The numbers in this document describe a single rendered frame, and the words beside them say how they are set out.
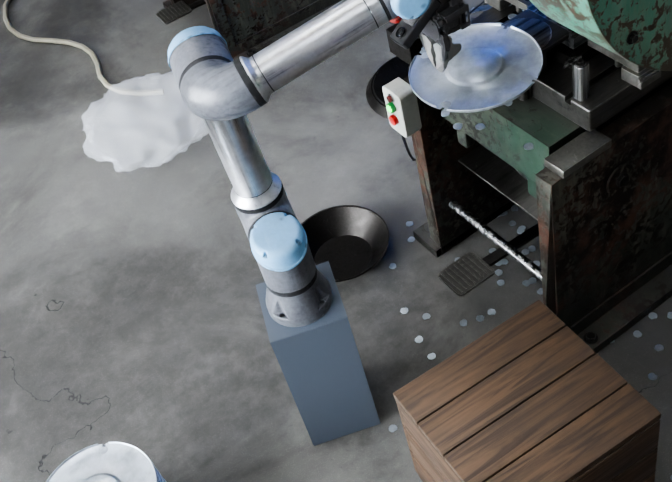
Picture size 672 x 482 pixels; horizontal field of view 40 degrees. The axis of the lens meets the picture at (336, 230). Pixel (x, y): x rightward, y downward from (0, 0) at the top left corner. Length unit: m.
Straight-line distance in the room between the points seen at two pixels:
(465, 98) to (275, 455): 1.04
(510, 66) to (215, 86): 0.69
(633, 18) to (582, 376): 0.80
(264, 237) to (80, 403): 0.99
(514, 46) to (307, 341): 0.79
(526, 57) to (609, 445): 0.82
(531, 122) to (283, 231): 0.61
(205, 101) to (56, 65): 2.37
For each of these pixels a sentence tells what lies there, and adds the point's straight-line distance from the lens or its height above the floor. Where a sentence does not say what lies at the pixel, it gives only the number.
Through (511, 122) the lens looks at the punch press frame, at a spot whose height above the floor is 0.64.
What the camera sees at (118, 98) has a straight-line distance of 3.38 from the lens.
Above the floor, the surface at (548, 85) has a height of 0.71.
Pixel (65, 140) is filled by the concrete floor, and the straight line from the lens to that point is 3.62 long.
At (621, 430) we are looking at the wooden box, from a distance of 1.98.
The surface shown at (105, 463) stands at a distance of 2.32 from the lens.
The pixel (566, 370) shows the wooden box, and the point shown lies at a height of 0.35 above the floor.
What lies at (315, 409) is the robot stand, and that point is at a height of 0.15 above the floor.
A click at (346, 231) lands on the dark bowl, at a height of 0.01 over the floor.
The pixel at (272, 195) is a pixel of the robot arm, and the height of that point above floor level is 0.69.
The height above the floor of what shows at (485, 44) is 0.79.
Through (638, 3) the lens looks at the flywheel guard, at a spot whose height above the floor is 1.16.
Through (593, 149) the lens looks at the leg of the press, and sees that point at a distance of 2.07.
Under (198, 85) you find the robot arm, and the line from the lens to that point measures 1.71.
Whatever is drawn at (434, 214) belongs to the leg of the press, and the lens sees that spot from 2.62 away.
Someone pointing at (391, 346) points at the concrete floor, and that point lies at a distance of 2.56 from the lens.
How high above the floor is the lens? 2.05
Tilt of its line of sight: 46 degrees down
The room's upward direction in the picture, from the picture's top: 16 degrees counter-clockwise
